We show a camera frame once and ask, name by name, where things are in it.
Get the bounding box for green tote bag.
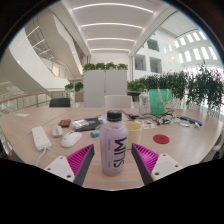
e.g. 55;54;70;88
148;88;174;116

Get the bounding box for white paper sheet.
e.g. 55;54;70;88
14;112;31;118

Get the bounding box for white computer mouse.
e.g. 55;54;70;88
60;130;83;149

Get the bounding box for glass railing with wooden handrail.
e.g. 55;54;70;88
0;89;69;116

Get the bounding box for white blister pack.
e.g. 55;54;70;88
71;119;90;130

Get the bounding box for small white grey charger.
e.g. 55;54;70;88
51;125;64;138

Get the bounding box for white cabinet with plants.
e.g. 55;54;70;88
82;62;129;108

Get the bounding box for white power strip cable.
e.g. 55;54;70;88
34;147;48;168

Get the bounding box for white chair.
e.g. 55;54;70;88
104;94;134;109

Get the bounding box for flat round red coaster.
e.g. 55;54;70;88
152;133;171;145

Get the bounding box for row of green hedge plants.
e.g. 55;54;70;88
127;64;224;118

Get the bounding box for colourful sticker sheet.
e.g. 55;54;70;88
136;119;158;130

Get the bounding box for brown planter with plants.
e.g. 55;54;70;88
64;81;85;103

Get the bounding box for small red black box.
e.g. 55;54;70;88
58;119;72;128

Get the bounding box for cream yellow mug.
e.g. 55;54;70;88
123;120;143;150

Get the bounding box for white plastic packet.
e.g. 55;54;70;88
179;120;192;128

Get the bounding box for dark blue flat case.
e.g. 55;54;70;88
178;115;204;127

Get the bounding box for purple drink bottle black cap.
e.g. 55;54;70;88
99;109;130;177

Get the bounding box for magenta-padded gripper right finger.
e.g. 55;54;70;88
131;143;185;185

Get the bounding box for black chair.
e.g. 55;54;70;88
48;97;72;108

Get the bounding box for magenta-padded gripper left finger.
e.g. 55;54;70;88
43;143;96;187

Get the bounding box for black cable bundle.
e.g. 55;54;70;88
128;111;178;126

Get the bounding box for clear plastic shaker bottle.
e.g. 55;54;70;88
138;89;152;118

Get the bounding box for ceiling light strips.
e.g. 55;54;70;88
71;1;155;53

